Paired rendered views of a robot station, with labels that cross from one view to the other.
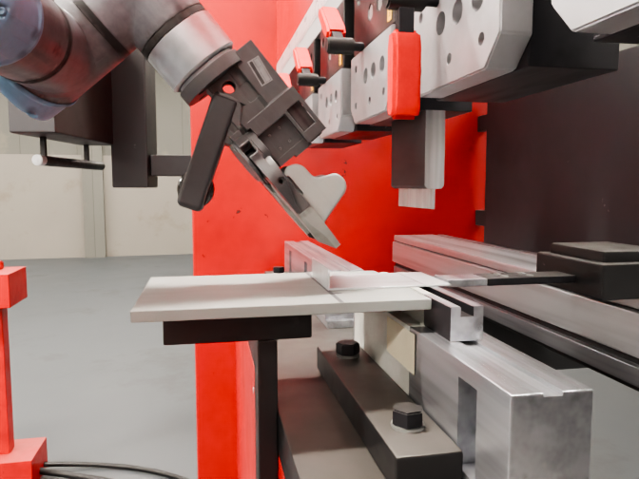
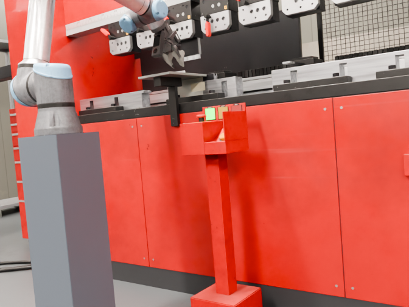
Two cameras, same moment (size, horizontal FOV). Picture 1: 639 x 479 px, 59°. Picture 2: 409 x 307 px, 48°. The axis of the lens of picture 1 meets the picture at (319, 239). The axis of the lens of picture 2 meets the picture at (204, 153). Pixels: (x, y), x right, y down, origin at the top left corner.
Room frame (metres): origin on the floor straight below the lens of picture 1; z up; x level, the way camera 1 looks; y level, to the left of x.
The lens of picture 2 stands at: (-1.02, 1.35, 0.76)
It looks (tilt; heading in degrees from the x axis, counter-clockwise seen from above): 3 degrees down; 318
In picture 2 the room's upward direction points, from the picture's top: 5 degrees counter-clockwise
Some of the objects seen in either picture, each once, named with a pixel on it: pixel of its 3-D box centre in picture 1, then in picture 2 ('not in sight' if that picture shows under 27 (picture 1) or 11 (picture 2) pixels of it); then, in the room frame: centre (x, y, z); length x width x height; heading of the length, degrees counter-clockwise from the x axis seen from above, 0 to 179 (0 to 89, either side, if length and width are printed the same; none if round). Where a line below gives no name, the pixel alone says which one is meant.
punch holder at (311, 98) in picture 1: (327, 98); (124, 38); (1.01, -0.01, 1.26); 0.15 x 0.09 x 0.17; 11
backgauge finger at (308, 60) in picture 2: not in sight; (299, 62); (0.17, -0.35, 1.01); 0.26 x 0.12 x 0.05; 101
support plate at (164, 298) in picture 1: (276, 291); (173, 76); (0.57, 0.04, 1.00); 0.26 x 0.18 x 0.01; 101
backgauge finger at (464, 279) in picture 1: (550, 269); (213, 76); (0.62, -0.26, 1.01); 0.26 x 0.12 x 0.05; 101
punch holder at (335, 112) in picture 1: (358, 76); (153, 30); (0.82, -0.05, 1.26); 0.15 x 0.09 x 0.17; 11
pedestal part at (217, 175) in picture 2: not in sight; (221, 223); (0.22, 0.15, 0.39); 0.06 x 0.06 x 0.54; 11
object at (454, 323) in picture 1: (422, 300); (198, 79); (0.57, -0.11, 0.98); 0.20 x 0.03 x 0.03; 11
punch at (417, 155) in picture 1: (416, 162); (190, 49); (0.60, -0.10, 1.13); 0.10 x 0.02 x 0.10; 11
